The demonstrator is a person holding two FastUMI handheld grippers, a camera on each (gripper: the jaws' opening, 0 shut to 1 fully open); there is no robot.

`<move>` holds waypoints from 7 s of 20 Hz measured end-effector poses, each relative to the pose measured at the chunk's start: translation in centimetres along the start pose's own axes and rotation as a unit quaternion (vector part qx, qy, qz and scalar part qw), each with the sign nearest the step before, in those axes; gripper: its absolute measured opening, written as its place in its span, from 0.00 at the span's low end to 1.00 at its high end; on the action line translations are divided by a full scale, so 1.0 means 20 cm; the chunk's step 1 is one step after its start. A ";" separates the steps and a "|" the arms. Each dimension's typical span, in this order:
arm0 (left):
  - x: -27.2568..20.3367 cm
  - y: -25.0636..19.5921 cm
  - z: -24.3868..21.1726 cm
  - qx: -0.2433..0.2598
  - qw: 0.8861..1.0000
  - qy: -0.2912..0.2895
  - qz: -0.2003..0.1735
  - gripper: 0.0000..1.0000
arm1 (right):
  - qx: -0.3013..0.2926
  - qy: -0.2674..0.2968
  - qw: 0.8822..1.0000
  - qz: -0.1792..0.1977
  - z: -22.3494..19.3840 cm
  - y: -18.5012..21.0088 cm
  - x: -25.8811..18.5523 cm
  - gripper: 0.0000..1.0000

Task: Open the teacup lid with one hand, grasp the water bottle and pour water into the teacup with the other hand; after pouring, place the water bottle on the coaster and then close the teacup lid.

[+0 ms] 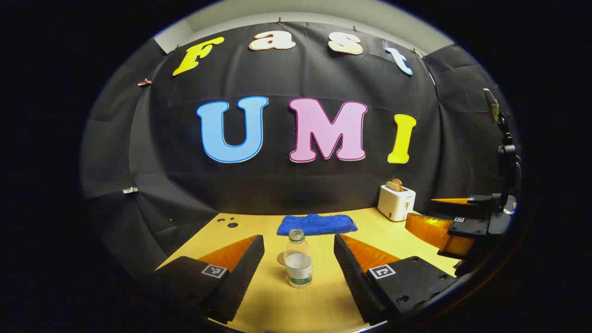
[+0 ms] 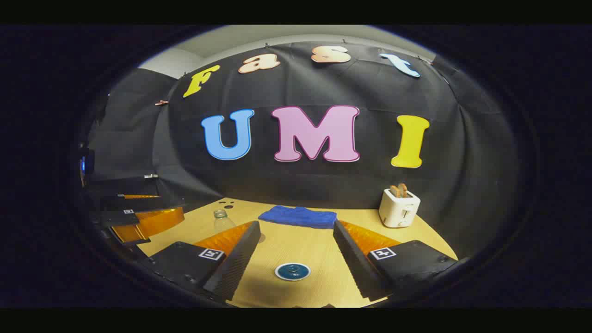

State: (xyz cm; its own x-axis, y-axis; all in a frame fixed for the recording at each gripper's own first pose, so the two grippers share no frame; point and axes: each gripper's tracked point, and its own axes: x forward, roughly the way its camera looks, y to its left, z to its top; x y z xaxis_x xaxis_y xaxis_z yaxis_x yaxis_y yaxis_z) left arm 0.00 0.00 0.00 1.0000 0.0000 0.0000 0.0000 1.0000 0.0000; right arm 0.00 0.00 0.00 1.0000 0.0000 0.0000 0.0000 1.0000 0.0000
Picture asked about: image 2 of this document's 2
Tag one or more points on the white toaster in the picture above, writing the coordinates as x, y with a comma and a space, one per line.
397, 210

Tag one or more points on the blue towel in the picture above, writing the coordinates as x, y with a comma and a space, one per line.
298, 216

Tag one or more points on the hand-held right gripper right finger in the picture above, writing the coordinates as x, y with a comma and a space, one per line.
354, 261

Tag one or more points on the clear plastic water bottle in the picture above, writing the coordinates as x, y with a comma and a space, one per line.
222, 222

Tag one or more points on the black backdrop cloth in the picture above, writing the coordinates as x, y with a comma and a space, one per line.
370, 185

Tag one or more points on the toast slice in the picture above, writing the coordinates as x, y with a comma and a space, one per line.
403, 189
394, 191

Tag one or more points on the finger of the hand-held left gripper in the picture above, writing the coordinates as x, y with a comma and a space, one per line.
138, 203
118, 217

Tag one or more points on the round brown coaster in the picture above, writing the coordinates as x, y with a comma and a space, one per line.
262, 238

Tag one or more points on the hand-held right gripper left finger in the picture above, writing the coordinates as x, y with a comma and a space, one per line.
236, 263

